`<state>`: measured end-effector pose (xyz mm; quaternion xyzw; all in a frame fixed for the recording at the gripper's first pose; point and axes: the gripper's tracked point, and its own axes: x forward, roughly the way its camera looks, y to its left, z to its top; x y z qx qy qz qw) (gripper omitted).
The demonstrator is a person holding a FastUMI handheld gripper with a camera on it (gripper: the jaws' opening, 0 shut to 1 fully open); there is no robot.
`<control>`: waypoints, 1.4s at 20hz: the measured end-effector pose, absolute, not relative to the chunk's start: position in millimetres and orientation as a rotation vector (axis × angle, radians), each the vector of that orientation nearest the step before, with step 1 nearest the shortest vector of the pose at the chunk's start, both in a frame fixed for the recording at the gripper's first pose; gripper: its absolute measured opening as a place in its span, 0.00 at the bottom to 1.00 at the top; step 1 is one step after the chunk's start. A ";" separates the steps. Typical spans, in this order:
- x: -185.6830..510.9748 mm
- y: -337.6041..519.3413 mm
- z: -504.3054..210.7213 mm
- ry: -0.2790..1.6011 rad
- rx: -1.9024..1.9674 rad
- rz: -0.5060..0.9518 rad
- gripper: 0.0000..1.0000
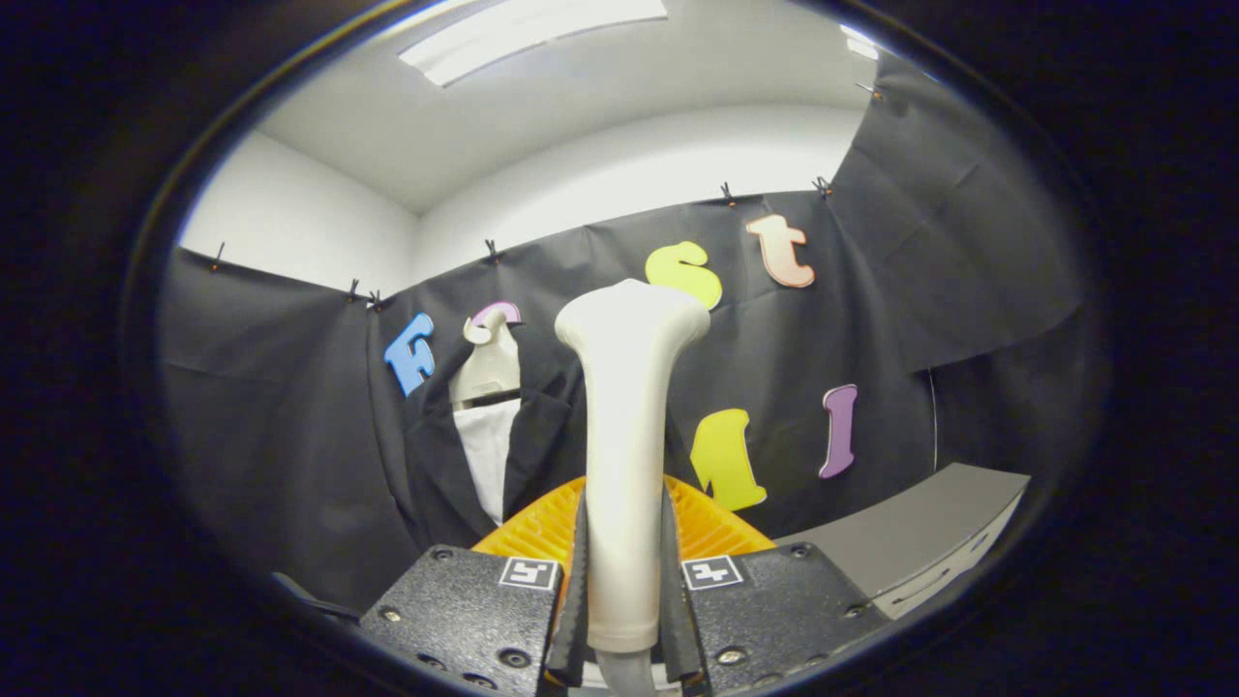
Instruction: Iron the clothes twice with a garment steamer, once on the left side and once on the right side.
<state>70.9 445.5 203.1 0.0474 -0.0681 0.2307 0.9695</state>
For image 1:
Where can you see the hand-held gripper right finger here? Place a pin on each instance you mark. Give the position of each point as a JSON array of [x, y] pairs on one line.
[[678, 629]]

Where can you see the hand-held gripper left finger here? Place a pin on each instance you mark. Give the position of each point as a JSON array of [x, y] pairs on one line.
[[571, 629]]

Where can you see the white garment steamer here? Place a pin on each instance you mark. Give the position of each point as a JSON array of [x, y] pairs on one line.
[[624, 436]]

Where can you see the black suit jacket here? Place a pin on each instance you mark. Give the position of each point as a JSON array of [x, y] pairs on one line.
[[436, 474]]

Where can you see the white clothes hanger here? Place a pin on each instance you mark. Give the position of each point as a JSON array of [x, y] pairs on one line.
[[489, 373]]

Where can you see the grey cabinet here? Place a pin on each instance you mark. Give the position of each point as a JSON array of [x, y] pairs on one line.
[[920, 532]]

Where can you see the black backdrop cloth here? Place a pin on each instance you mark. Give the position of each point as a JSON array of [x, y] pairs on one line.
[[271, 436]]

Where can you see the ceiling light panel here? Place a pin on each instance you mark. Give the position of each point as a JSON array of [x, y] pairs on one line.
[[523, 34], [861, 44]]

